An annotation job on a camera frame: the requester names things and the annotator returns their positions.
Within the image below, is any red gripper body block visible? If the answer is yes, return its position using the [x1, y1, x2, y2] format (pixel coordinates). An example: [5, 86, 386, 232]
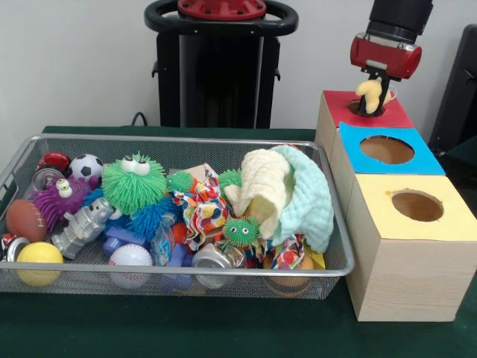
[350, 32, 423, 81]

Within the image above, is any yellow duck plush toy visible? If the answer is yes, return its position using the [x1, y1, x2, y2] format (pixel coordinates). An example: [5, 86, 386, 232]
[356, 78, 393, 114]

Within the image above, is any mint waffle cloth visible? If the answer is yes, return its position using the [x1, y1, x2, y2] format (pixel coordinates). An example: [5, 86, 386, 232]
[270, 145, 335, 252]

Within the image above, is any cream waffle cloth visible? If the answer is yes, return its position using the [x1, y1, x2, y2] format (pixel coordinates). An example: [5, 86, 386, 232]
[224, 148, 296, 240]

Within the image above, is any colourful patterned cloth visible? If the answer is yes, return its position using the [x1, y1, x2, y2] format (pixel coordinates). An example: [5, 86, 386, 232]
[173, 163, 230, 251]

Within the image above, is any wooden box with three holes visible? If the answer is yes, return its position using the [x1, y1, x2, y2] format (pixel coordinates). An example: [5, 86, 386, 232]
[315, 89, 477, 322]

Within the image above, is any dark green table cloth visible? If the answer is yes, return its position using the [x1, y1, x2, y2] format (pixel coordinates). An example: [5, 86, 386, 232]
[0, 125, 477, 358]
[445, 136, 477, 161]

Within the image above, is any spiky multicolour caterpillar toy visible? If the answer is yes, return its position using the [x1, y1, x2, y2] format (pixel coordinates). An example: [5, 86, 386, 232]
[222, 216, 260, 249]

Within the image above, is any green spiky googly-eyed ball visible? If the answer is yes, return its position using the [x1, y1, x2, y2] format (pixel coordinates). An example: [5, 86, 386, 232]
[101, 151, 168, 216]

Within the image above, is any white baseball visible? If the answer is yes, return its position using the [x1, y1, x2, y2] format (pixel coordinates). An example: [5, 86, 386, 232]
[109, 245, 154, 290]

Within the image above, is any silver toy robot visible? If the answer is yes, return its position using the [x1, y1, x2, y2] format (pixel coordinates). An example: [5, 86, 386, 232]
[51, 197, 115, 260]

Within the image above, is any purple spiky googly-eyed toy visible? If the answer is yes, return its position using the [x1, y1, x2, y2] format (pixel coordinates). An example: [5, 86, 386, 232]
[28, 176, 100, 232]

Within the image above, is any brown toy football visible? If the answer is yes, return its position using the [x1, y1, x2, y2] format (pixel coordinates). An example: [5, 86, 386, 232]
[4, 199, 48, 242]

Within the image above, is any yellow ball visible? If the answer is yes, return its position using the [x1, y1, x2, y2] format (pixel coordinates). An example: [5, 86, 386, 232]
[16, 241, 64, 287]

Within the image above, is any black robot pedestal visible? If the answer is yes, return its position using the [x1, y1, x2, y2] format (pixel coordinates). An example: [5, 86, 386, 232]
[144, 0, 300, 130]

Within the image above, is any black cable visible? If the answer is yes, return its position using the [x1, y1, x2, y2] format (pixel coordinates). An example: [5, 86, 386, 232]
[131, 110, 151, 128]

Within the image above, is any shallow wire mesh bin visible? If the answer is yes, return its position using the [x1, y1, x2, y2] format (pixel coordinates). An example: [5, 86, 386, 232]
[0, 133, 357, 299]

